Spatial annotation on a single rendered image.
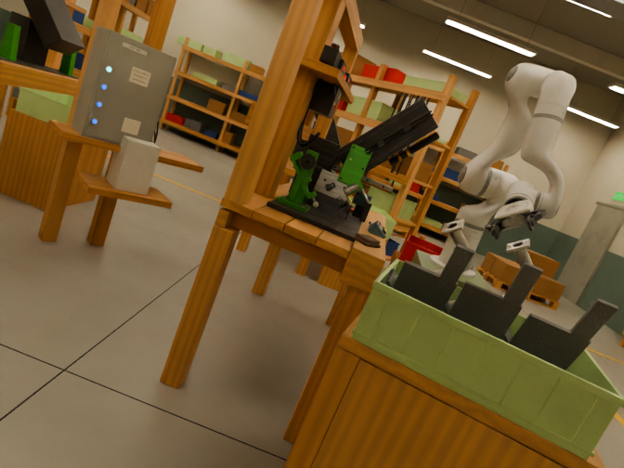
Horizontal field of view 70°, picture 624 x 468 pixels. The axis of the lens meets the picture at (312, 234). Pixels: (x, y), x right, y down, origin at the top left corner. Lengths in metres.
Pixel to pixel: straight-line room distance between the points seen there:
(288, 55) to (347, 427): 1.29
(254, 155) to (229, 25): 10.29
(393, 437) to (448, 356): 0.27
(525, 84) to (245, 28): 10.47
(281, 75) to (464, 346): 1.16
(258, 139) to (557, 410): 1.31
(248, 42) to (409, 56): 3.87
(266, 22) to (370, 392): 11.01
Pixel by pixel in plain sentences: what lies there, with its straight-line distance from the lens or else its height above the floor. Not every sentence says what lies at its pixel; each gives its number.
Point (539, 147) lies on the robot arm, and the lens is 1.57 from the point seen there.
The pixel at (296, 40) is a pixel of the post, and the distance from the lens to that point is 1.81.
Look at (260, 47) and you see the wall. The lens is 11.75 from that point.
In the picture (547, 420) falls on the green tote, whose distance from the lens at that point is 1.27.
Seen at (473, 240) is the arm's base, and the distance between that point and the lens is 1.85.
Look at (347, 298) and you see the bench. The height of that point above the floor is 0.70.
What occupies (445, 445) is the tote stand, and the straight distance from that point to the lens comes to 1.29.
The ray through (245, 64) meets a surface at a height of 2.11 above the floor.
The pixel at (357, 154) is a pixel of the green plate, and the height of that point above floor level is 1.23.
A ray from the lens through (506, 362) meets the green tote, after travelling 1.21.
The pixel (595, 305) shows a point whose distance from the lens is 1.25.
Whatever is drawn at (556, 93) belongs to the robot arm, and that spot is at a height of 1.63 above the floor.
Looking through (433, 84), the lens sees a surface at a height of 2.18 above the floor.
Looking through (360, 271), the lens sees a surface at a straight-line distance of 1.77.
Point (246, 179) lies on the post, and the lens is 1.81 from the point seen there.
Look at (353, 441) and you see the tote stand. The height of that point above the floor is 0.53.
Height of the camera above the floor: 1.25
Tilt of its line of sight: 12 degrees down
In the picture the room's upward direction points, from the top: 22 degrees clockwise
